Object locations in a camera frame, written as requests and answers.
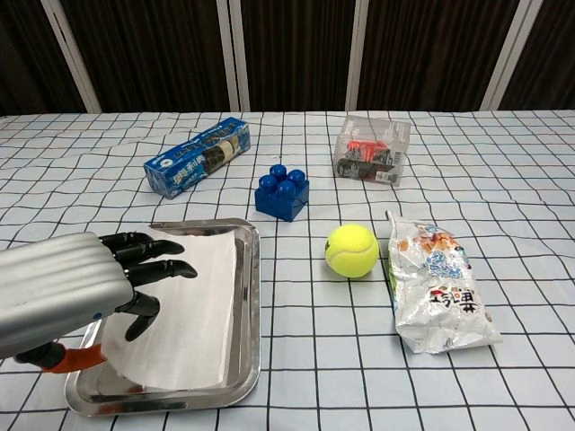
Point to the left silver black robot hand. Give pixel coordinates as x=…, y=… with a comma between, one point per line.
x=58, y=283

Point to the white paper sheet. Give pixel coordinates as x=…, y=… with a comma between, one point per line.
x=188, y=305

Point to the silver metal tray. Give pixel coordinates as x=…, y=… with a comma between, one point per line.
x=249, y=314

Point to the blue Oreo cookie box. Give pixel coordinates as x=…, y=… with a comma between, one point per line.
x=197, y=157

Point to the blue plastic building block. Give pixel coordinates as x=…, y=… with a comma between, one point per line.
x=282, y=193

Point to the yellow tennis ball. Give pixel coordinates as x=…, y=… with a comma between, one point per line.
x=351, y=251

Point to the white checkered tablecloth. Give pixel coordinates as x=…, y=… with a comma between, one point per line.
x=359, y=368

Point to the clear plastic box red black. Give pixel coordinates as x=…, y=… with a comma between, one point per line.
x=370, y=150

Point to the white crinkled snack bag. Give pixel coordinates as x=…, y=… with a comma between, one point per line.
x=436, y=292

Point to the white folding screen frame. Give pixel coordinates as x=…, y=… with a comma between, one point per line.
x=238, y=54

